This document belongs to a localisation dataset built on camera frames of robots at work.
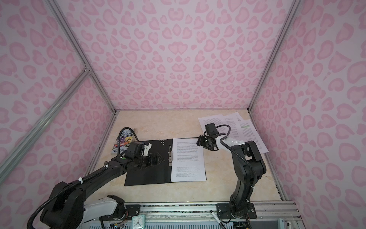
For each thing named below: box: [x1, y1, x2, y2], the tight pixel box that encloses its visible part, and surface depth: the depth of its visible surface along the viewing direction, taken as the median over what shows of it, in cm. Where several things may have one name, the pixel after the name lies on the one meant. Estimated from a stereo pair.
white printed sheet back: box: [198, 114, 230, 135], surface depth 116 cm
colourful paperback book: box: [110, 128, 134, 156], surface depth 99 cm
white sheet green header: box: [238, 119, 270, 154], surface depth 109 cm
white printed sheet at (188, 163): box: [170, 137, 207, 183], surface depth 93 cm
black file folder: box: [124, 138, 207, 187], surface depth 86 cm
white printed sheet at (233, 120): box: [224, 111, 245, 141], surface depth 116 cm
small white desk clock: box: [131, 214, 146, 229], surface depth 70 cm
